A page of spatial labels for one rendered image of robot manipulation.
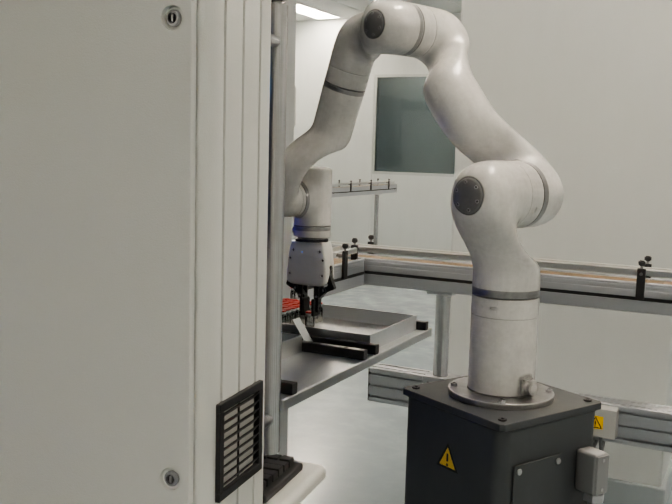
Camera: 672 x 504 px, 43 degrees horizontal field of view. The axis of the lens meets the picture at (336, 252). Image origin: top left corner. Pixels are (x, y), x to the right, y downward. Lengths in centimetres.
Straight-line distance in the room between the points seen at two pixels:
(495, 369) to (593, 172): 182
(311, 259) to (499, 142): 54
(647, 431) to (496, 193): 146
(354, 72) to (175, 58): 90
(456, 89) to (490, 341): 46
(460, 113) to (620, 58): 176
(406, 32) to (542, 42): 175
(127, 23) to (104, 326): 33
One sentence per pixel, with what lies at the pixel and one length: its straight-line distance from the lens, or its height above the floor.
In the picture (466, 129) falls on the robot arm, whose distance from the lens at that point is 155.
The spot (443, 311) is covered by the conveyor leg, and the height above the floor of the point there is 77.
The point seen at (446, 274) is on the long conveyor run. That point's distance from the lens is 278.
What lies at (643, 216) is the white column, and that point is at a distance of 324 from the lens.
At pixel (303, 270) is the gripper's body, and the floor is 103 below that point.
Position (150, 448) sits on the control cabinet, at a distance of 100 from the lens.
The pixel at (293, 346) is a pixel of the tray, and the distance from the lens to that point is 172.
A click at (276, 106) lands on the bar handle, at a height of 135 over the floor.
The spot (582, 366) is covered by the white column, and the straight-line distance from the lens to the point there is 335.
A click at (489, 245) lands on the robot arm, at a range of 147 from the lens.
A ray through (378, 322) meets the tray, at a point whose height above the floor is 89.
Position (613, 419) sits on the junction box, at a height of 52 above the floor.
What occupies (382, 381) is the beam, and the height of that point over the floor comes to 51.
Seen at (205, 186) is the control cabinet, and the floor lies 125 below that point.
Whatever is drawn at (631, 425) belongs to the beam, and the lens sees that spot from 275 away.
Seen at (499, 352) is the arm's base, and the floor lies 95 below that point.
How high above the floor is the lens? 129
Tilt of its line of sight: 7 degrees down
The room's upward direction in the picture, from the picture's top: 2 degrees clockwise
